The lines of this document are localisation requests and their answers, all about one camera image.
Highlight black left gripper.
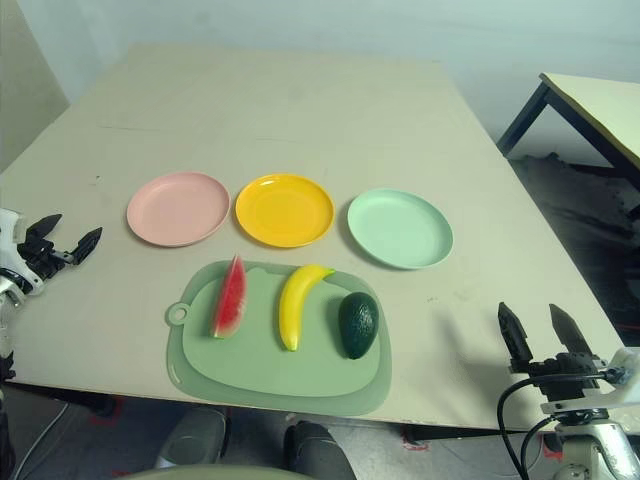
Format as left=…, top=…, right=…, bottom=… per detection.
left=17, top=213, right=104, bottom=281

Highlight yellow plate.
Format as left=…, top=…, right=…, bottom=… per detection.
left=234, top=173, right=336, bottom=250

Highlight grey robot left foot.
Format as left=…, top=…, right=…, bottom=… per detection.
left=154, top=407, right=226, bottom=471

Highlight black hanging cable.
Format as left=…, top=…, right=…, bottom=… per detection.
left=519, top=417, right=566, bottom=480

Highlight thin white floor cable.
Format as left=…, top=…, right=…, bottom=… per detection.
left=14, top=399, right=71, bottom=480

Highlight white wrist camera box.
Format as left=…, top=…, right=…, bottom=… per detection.
left=0, top=207, right=45, bottom=299
left=542, top=347, right=640, bottom=416

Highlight toy watermelon slice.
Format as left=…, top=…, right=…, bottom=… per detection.
left=208, top=253, right=250, bottom=341

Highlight grey robot foot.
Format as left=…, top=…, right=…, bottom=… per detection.
left=284, top=419, right=351, bottom=480
left=154, top=407, right=226, bottom=471

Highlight toy dark green avocado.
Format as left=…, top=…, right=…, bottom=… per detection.
left=337, top=291, right=381, bottom=361

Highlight grey robot right foot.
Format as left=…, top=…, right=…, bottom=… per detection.
left=284, top=419, right=351, bottom=480

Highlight toy yellow banana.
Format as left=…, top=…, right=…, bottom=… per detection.
left=278, top=263, right=337, bottom=352

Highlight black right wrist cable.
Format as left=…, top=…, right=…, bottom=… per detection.
left=496, top=374, right=551, bottom=480

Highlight mint green plate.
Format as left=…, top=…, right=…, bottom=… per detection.
left=346, top=187, right=455, bottom=271

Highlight pink plate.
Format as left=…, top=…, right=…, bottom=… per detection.
left=125, top=171, right=231, bottom=249

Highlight grey-green robot torso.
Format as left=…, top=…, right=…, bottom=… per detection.
left=119, top=463, right=301, bottom=480

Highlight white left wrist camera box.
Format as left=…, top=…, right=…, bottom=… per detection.
left=0, top=207, right=45, bottom=299

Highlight beige side table black legs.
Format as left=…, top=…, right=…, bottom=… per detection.
left=497, top=72, right=640, bottom=176

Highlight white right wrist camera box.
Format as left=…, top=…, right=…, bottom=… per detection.
left=542, top=347, right=640, bottom=416

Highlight green cutting board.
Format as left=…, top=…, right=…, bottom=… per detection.
left=164, top=259, right=393, bottom=417

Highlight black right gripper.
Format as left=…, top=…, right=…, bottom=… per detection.
left=497, top=301, right=609, bottom=401

